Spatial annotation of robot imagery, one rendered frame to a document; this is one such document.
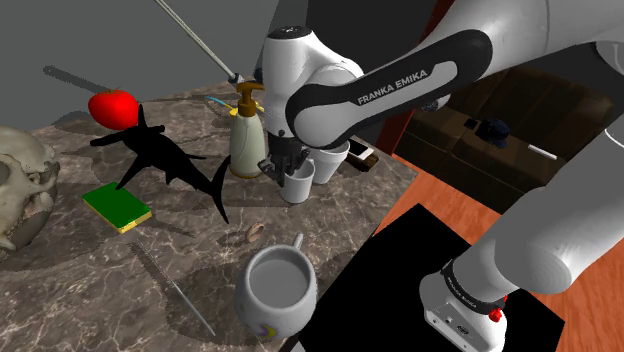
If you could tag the green and yellow sponge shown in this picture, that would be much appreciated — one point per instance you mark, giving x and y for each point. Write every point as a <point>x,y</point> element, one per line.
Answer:
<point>114,204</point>

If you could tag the red tomato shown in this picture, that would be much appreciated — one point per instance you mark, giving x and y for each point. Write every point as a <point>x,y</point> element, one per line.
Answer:
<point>113,108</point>

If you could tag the thin grey metal rod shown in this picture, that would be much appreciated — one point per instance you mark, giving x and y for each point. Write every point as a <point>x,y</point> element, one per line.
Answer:
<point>178,290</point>

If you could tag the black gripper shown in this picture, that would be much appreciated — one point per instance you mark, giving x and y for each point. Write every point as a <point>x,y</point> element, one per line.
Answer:
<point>285,151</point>

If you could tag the black shark figure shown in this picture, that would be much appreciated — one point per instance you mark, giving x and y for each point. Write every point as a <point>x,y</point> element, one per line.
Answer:
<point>166,156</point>

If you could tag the white phone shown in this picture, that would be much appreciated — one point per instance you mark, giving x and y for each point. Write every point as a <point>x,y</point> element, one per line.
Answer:
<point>362,149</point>

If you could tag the small white cup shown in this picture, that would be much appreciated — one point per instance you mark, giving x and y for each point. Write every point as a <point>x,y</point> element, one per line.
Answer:
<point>298,190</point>

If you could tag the large white mug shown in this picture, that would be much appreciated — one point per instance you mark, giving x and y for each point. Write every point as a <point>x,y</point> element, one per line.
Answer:
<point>273,302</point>

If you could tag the dark brown sofa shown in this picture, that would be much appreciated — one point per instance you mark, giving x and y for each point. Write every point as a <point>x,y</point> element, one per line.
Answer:
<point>526,161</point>

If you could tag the dark brown flat box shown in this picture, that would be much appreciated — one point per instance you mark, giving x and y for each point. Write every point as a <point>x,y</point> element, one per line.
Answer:
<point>368,162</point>

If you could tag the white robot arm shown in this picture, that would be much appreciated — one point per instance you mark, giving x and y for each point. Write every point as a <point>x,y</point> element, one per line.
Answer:
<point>536,234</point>

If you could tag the black robot stand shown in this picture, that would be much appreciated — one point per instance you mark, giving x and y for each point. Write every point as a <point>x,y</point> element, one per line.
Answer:
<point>390,287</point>

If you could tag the blue and yellow stick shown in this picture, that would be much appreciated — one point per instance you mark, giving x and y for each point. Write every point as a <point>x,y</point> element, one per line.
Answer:
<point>219,102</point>

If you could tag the pale skull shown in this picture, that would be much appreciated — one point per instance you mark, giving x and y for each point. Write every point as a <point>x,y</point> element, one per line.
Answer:
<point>22,195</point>

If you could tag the cream pump bottle gold top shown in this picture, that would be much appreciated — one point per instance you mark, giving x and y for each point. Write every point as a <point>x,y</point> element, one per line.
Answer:
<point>247,141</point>

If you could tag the long grey metal pole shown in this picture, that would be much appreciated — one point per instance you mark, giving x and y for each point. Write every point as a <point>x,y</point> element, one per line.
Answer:
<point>195,36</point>

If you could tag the white foam cup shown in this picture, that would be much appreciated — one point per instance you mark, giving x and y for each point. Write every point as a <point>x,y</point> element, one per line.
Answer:
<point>327,166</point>

